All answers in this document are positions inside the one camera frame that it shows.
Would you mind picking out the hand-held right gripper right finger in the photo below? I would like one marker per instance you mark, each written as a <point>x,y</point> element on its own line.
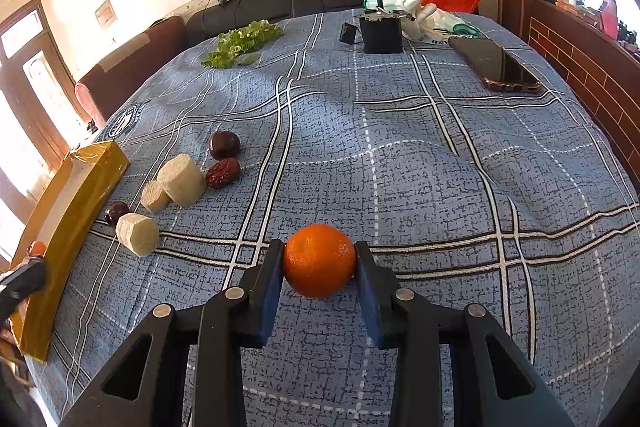
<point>369,297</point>

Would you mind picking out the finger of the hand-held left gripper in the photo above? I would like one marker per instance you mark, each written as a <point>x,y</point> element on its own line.
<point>22,281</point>

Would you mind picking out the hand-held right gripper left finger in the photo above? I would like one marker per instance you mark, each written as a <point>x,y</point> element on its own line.
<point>270,292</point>

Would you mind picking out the small red-orange tomato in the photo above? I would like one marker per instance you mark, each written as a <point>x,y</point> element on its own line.
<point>36,248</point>

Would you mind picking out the orange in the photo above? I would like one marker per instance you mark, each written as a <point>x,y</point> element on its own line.
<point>319,261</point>

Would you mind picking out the yellow taped cardboard box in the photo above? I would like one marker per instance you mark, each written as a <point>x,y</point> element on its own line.
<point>75,212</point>

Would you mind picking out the small dark red date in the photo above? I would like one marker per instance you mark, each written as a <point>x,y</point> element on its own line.
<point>115,212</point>

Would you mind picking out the wrinkled red date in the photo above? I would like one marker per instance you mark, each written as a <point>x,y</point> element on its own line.
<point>223,173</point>

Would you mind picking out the large beige yam cylinder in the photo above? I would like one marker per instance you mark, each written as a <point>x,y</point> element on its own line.
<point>181,179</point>

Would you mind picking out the blue plaid bedsheet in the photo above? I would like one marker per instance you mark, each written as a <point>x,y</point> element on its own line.
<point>380,147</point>

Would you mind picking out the small beige yam piece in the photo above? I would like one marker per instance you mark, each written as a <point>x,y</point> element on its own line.
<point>153,196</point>

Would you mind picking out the wooden door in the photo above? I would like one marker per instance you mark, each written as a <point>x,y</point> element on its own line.
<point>35,72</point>

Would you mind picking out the brown leather cushion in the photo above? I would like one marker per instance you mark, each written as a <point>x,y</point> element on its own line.
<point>132,62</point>

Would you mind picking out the green lettuce leaves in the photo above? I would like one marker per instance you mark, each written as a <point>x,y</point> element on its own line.
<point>242,42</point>

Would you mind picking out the small black charger block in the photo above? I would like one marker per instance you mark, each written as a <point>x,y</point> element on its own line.
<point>348,33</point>

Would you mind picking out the black square box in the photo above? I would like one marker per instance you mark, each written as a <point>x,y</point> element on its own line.
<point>382,33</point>

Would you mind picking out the black smartphone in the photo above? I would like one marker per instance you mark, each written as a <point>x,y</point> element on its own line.
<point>495,64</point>

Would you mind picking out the white and green gloves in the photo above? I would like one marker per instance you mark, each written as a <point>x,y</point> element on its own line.
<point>430,19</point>

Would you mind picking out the brick-pattern window ledge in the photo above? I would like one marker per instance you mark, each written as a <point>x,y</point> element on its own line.
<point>580,47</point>

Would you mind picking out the pink bottle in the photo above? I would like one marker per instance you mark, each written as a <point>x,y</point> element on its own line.
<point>608,13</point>

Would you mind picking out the small wall plaque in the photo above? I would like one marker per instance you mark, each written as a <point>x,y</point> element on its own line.
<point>105,14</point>

